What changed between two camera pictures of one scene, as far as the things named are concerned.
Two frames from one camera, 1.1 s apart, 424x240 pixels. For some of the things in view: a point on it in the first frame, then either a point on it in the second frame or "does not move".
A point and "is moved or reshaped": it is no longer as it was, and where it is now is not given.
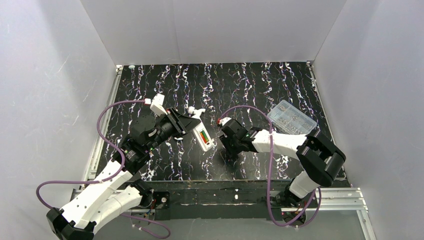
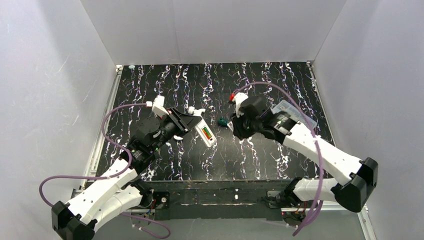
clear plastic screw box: [291, 119] does not move
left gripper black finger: [182, 123] does not move
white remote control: [203, 137] is moved or reshaped
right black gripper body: [226, 135] → [237, 125]
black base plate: [214, 200] does not move
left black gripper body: [179, 120] does not move
